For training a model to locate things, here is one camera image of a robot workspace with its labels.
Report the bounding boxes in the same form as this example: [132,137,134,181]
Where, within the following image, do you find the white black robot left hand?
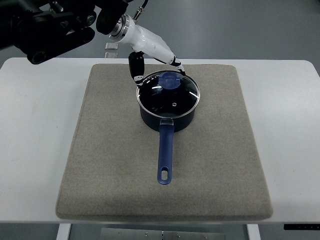
[109,14,186,87]

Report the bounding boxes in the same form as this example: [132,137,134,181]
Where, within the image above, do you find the glass pot lid blue knob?
[136,70,200,118]

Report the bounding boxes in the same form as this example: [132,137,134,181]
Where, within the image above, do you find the dark pot blue handle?
[138,99,199,185]

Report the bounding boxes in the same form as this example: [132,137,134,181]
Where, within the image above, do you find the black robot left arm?
[0,0,130,65]

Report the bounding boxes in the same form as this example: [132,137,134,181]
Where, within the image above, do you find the lower metal floor plate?
[104,51,118,59]

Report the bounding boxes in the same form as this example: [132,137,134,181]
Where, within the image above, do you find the beige felt mat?
[55,64,273,222]

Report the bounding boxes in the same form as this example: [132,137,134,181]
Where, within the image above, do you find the white left table leg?
[56,223,72,240]

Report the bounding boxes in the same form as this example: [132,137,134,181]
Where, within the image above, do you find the white table leg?
[56,223,72,240]
[246,224,261,240]

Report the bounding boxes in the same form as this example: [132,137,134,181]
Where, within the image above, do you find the white right table leg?
[246,224,261,240]

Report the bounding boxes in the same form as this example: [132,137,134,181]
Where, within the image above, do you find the black table control panel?
[283,224,320,231]

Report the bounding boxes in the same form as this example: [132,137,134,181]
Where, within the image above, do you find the metal table base plate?
[100,228,226,240]

